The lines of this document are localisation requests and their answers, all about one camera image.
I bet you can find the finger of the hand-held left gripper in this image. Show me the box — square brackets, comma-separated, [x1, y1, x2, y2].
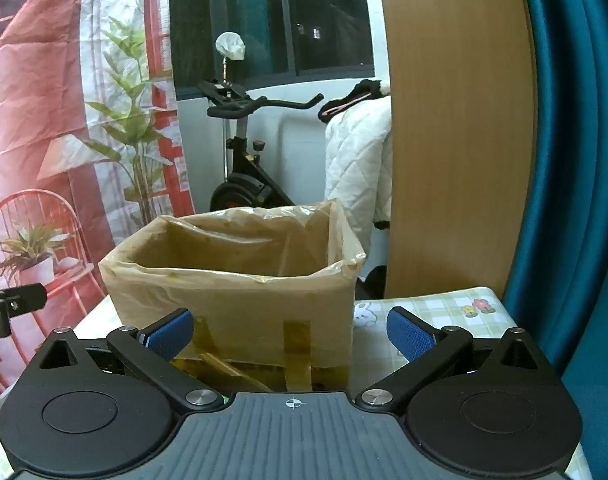
[0, 283, 48, 341]

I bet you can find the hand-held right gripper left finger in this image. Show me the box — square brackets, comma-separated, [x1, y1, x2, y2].
[34, 308, 225, 415]

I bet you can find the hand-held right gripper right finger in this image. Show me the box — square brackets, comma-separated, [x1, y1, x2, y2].
[356, 306, 552, 413]

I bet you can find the brown cardboard box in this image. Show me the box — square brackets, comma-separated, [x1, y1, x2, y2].
[98, 199, 369, 392]

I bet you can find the black exercise bike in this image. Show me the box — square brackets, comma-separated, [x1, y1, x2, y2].
[198, 57, 325, 211]

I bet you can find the white quilted jacket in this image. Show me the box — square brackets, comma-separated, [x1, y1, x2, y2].
[325, 91, 392, 261]

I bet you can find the wooden board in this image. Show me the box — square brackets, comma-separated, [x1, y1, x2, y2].
[376, 0, 539, 298]

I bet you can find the teal curtain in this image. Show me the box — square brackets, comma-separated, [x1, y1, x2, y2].
[501, 0, 608, 480]

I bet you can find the white plastic bag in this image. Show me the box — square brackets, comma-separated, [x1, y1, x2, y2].
[215, 31, 247, 61]

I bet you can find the dark glass window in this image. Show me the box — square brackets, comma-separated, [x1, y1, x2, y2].
[168, 0, 375, 101]

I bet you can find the red printed wall cloth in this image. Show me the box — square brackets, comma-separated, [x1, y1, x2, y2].
[0, 0, 197, 403]

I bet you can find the black bag with pink strap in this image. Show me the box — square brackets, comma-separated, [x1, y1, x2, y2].
[318, 79, 392, 123]

